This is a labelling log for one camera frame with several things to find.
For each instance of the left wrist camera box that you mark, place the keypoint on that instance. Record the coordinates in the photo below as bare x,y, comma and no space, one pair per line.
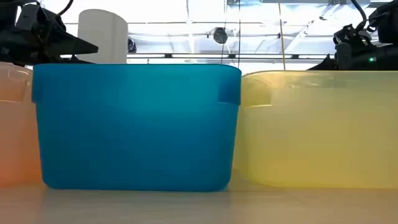
29,17

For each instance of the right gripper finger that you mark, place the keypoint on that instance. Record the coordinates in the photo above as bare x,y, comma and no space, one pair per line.
328,64

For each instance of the orange translucent plastic bin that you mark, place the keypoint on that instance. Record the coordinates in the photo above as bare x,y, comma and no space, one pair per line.
15,130

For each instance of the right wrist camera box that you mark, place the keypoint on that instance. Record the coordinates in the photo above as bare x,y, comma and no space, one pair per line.
343,56

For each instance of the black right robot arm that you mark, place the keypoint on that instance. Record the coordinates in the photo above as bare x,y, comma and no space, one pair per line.
385,18

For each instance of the yellow translucent plastic bin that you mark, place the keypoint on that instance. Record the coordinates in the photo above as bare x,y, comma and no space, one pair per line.
320,133

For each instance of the white cylindrical lamp shade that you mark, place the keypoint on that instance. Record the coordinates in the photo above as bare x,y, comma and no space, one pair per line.
102,37

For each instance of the grey horizontal ceiling beam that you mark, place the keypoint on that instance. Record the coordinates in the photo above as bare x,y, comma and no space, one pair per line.
186,56

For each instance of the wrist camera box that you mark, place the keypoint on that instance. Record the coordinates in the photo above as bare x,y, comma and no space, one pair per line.
29,17
343,56

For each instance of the blue plastic bin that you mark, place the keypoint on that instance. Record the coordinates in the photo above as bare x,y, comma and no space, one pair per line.
136,130

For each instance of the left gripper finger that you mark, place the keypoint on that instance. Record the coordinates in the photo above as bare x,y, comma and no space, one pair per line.
74,60
74,45

